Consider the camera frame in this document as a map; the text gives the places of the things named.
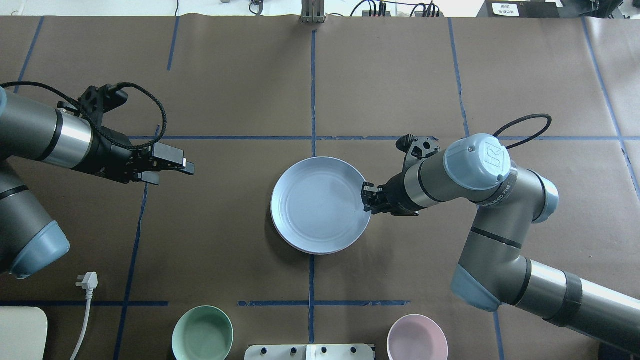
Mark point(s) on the black box with label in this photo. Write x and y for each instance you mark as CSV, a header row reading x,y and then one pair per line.
x,y
518,9

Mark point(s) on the white chair corner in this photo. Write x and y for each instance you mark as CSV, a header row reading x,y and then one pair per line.
x,y
23,333

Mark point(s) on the grey metal post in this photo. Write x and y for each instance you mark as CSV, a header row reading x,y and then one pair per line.
x,y
313,11

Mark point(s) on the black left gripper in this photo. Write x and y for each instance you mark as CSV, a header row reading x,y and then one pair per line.
x,y
111,158

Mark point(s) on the light blue plate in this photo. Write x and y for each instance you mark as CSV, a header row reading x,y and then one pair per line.
x,y
316,206

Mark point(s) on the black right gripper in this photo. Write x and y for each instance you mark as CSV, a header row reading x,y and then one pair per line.
x,y
395,195

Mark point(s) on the green bowl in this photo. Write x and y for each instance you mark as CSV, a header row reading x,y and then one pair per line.
x,y
203,333

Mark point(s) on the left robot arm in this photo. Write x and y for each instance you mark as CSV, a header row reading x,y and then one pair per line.
x,y
43,132

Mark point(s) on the pink bowl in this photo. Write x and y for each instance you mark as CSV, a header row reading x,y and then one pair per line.
x,y
416,337

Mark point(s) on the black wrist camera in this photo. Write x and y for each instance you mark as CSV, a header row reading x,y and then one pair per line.
x,y
417,149
96,102

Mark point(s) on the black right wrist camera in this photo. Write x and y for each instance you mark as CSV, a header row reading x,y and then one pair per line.
x,y
417,149

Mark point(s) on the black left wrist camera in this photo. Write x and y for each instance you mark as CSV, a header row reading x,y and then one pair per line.
x,y
96,102

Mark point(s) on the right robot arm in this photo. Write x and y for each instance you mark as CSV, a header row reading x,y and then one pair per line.
x,y
492,270

